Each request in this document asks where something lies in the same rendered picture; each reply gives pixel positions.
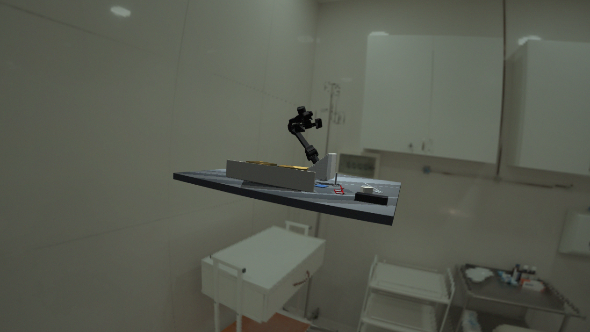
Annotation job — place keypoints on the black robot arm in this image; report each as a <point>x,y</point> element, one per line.
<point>310,151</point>

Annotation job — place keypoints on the grey flat rectangular panel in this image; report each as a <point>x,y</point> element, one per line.
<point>271,175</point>

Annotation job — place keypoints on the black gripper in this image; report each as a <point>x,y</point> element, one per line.
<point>307,125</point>

